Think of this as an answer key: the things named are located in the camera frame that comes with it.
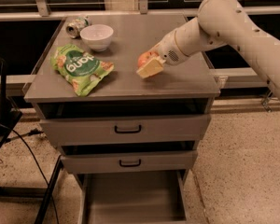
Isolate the grey top drawer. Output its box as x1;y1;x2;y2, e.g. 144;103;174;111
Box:
41;99;210;147

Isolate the green snack bag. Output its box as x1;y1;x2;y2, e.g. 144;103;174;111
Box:
50;44;114;97

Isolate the grey middle drawer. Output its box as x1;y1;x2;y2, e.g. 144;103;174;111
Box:
62;141;197;175

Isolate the black stand frame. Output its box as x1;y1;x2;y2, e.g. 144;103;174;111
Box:
0;58;62;224

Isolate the black drawer handle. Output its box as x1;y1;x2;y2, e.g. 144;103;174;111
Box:
119;159;142;168
114;125;142;134

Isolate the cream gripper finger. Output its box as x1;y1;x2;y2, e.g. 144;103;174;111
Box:
136;56;165;78
147;44;159;54

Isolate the grey drawer cabinet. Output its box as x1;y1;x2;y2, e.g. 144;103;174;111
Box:
23;13;221;224

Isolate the black cable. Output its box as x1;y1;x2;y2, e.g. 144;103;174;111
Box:
0;121;60;224

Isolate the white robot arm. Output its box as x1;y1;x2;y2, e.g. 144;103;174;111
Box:
137;0;280;100

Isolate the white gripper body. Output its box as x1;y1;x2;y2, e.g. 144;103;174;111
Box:
154;18;209;65

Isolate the black top drawer handle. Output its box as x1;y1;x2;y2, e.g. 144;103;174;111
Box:
114;125;142;134

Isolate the metal window rail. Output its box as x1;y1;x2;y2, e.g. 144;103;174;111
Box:
0;6;280;95

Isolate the black middle drawer handle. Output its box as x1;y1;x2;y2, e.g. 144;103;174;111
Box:
119;159;142;168

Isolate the white bowl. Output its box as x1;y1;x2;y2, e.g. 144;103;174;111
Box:
80;24;114;51

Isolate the silver soda can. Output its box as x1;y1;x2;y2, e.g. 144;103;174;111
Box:
65;16;91;38

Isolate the red apple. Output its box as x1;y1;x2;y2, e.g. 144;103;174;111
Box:
137;51;159;68

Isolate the grey bottom drawer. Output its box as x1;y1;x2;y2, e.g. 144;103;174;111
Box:
78;171;189;224

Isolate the grey drawer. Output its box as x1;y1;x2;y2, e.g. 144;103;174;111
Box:
78;171;189;224
41;99;210;147
62;141;197;175

